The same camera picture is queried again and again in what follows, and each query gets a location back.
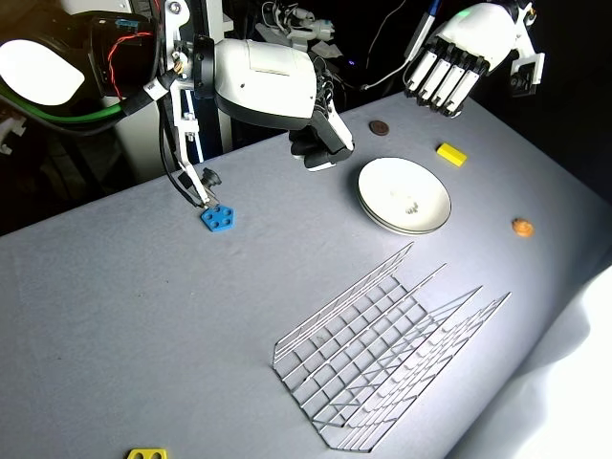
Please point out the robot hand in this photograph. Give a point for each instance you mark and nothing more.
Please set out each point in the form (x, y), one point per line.
(478, 38)
(268, 81)

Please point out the white plate with dark rim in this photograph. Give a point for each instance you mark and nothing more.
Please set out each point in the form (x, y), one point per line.
(389, 227)
(401, 191)

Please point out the white plastic device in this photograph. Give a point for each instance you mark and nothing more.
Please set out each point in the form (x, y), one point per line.
(296, 28)

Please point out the yellow rectangular toy brick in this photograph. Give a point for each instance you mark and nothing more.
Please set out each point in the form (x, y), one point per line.
(451, 154)

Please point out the dark brown round disc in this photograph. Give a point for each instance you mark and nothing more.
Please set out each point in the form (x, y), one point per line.
(378, 127)

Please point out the blue pentagon block with holes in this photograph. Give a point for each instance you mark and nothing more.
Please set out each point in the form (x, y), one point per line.
(218, 218)

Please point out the orange toy bread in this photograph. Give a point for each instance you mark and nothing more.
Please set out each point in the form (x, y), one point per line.
(522, 228)

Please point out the grey table cloth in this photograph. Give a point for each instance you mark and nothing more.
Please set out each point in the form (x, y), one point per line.
(143, 311)

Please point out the yellow block with holes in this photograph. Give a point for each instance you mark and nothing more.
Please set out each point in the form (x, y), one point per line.
(147, 454)

